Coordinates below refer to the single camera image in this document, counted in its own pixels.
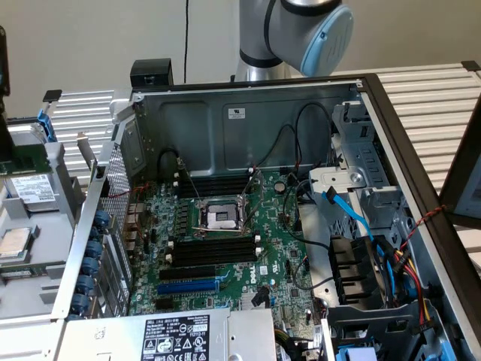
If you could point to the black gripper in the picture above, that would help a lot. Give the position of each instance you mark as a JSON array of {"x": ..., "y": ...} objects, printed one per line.
[{"x": 3, "y": 60}]

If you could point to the green RAM stick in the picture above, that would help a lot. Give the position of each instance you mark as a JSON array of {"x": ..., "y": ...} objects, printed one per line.
[
  {"x": 26, "y": 161},
  {"x": 22, "y": 271}
]

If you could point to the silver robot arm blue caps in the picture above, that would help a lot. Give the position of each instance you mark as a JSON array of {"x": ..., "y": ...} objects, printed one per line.
[{"x": 285, "y": 22}]

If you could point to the black RAM slot white clips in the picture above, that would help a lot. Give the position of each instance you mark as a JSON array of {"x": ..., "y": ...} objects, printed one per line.
[
  {"x": 214, "y": 176},
  {"x": 214, "y": 261},
  {"x": 214, "y": 187},
  {"x": 214, "y": 248}
]

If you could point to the black table end cap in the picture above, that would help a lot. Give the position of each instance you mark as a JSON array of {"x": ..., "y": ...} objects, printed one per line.
[
  {"x": 52, "y": 96},
  {"x": 471, "y": 65}
]

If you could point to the silver hard disk with label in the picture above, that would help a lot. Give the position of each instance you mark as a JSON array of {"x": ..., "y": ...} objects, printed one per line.
[{"x": 34, "y": 192}]

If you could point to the black box with port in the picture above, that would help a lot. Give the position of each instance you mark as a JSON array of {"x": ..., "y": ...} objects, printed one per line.
[{"x": 150, "y": 71}]

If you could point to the grey plastic parts rack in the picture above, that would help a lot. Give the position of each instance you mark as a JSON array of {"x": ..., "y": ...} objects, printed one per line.
[{"x": 49, "y": 225}]

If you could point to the silver CPU chip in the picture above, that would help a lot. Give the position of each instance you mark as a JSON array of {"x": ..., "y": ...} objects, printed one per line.
[{"x": 13, "y": 242}]

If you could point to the open grey PC case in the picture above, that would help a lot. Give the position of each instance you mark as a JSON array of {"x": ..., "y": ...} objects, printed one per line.
[{"x": 195, "y": 131}]

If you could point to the blue card retainer clips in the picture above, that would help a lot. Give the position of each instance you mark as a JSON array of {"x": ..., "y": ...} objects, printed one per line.
[{"x": 94, "y": 250}]

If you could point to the thin steel locking lever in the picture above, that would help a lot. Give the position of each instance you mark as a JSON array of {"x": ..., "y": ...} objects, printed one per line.
[
  {"x": 203, "y": 228},
  {"x": 189, "y": 178}
]

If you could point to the metal CPU socket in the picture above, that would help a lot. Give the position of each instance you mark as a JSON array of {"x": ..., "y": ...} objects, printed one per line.
[{"x": 219, "y": 216}]

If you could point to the long black expansion slot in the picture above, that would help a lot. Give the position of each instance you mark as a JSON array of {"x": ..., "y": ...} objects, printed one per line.
[{"x": 188, "y": 273}]

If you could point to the short black expansion slot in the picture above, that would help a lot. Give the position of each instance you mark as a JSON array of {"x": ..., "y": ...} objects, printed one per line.
[{"x": 164, "y": 304}]

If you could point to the long blue expansion slot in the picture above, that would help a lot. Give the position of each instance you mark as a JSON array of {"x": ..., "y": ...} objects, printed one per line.
[{"x": 188, "y": 287}]

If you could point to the silver power supply with label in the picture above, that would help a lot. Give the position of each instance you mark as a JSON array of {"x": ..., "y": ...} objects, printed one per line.
[{"x": 112, "y": 334}]

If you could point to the round coin battery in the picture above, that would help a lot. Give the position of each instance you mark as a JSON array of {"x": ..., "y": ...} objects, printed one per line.
[{"x": 279, "y": 186}]

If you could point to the green Dell motherboard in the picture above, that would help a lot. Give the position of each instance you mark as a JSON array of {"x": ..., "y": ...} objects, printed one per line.
[{"x": 270, "y": 225}]

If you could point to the small silver chipset heatsink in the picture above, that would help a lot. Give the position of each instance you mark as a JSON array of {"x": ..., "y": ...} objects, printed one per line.
[{"x": 248, "y": 301}]

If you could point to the metal disk bay cage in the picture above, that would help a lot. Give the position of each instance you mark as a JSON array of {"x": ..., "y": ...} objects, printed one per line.
[{"x": 338, "y": 176}]

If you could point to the blue plastic latch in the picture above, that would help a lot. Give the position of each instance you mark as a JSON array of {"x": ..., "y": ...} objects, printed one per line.
[{"x": 357, "y": 355}]

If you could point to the black framed panel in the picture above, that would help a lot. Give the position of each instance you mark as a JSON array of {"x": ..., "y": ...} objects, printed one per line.
[{"x": 449, "y": 192}]

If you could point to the blue plastic disk rail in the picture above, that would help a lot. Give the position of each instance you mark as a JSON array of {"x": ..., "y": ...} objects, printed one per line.
[{"x": 47, "y": 128}]

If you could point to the metal expansion card bracket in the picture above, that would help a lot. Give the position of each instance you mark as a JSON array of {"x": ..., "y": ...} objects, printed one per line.
[{"x": 84, "y": 150}]

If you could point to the metal socket cover frame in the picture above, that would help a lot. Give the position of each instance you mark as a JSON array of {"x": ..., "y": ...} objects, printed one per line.
[{"x": 255, "y": 199}]

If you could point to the dark grey plastic bracket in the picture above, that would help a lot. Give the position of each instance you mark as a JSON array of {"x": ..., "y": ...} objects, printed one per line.
[{"x": 360, "y": 319}]

